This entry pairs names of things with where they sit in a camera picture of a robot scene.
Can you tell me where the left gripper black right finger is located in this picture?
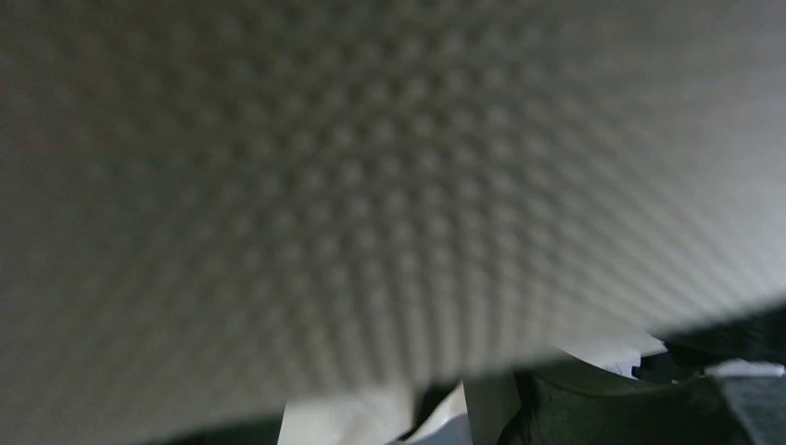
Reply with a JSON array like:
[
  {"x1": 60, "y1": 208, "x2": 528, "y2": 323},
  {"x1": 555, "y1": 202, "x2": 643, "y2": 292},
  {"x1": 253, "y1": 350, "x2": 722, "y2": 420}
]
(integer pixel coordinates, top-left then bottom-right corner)
[{"x1": 464, "y1": 359, "x2": 785, "y2": 444}]

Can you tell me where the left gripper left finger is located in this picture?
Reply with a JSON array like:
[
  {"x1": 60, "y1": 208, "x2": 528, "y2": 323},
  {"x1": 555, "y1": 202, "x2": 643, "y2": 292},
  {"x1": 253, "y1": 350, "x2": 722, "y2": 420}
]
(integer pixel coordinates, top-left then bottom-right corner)
[{"x1": 155, "y1": 414, "x2": 284, "y2": 445}]

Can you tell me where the beige backpack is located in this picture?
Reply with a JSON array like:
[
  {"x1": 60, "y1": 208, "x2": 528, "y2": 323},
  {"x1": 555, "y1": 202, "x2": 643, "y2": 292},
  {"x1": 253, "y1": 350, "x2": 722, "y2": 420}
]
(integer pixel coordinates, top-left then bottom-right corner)
[{"x1": 1, "y1": 1, "x2": 785, "y2": 444}]

